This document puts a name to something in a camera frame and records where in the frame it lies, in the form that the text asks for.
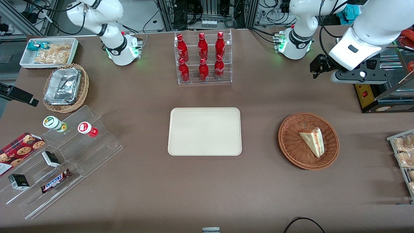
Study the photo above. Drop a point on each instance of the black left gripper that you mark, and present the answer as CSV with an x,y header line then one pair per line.
x,y
323,62

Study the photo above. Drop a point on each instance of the triangle sandwich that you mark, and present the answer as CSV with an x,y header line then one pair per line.
x,y
312,140

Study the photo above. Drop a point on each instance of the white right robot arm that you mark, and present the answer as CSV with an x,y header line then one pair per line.
x,y
113,48

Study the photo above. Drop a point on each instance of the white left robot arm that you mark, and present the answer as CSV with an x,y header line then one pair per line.
x,y
299,19

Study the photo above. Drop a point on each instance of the round brown wicker basket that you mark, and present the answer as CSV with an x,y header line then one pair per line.
x,y
291,145

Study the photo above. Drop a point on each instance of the beige plastic serving tray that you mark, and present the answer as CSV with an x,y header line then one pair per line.
x,y
204,131

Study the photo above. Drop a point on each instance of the light wicker basket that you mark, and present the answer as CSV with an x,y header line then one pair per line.
x,y
84,87

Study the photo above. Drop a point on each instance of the aluminium foil tray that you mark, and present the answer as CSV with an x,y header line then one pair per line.
x,y
62,85

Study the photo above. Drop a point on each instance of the glass food warmer cabinet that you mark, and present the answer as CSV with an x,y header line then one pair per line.
x,y
388,100

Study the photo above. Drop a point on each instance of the clear acrylic bottle rack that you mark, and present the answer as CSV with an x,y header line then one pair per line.
x,y
226,81

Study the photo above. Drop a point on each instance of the red cola bottle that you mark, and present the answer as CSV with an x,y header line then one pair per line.
x,y
219,68
184,72
182,48
202,47
203,71
220,47

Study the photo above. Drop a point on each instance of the white power strip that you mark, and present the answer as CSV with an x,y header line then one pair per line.
x,y
209,24

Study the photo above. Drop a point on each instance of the bagged fried snack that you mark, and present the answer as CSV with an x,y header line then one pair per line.
x,y
404,144
407,159

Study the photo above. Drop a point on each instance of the grey device edge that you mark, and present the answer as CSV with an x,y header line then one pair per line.
x,y
211,230

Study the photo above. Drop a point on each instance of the red lid cup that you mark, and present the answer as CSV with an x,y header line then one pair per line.
x,y
85,128

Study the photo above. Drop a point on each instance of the clear acrylic stepped display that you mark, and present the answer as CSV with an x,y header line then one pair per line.
x,y
90,155

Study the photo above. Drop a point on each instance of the clear bag of crackers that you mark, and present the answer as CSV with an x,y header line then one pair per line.
x,y
55,54

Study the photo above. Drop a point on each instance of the green lid white cup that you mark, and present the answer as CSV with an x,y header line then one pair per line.
x,y
51,122

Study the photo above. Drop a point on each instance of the small black box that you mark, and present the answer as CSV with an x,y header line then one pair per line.
x,y
51,159
18,182

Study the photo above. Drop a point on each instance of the teal snack packet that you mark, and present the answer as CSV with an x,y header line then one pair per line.
x,y
34,46

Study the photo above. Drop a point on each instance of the Snickers chocolate bar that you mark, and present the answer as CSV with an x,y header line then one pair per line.
x,y
55,181

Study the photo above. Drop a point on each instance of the white rectangular snack bin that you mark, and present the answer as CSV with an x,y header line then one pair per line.
x,y
26,60

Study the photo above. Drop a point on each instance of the red tartan cookie box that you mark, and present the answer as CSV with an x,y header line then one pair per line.
x,y
19,150

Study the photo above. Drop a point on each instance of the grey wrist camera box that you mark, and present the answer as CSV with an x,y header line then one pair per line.
x,y
362,78

